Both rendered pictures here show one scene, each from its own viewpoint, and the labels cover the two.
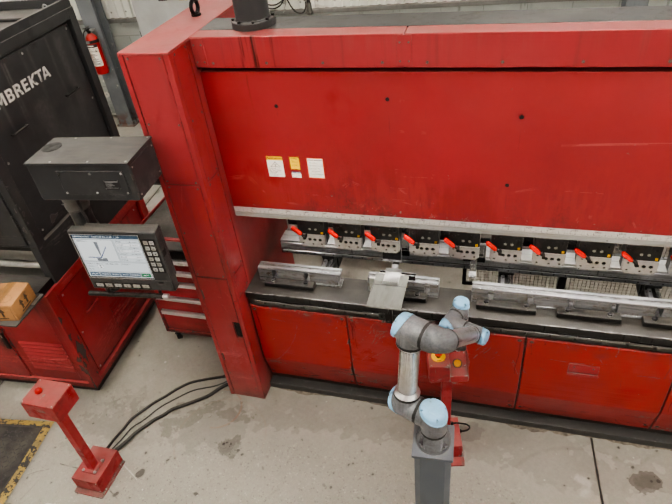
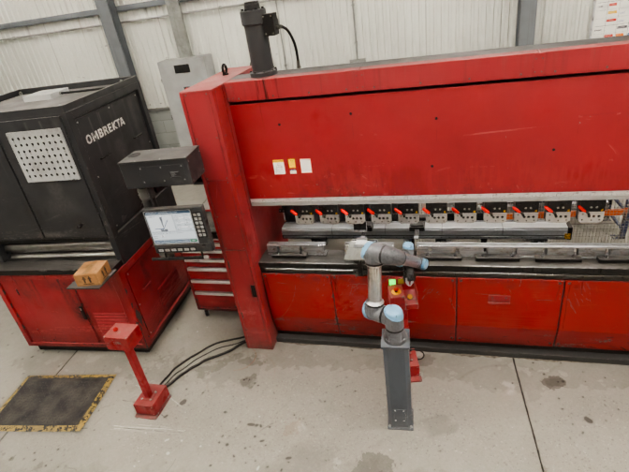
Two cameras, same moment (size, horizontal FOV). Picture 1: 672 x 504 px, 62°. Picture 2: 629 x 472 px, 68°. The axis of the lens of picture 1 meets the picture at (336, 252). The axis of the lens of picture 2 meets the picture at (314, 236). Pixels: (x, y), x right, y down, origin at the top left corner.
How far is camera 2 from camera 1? 0.84 m
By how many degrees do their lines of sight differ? 9
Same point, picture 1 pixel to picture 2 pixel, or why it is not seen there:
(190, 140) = (224, 147)
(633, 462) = (544, 371)
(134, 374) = (174, 341)
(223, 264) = (243, 238)
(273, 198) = (277, 190)
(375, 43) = (341, 77)
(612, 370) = (519, 297)
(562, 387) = (487, 316)
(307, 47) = (299, 83)
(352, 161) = (329, 158)
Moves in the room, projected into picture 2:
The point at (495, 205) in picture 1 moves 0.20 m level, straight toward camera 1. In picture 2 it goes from (426, 181) to (425, 193)
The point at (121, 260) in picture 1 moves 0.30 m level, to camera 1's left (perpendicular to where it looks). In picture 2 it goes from (177, 229) to (135, 237)
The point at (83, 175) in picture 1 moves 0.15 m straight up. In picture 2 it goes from (156, 169) to (149, 147)
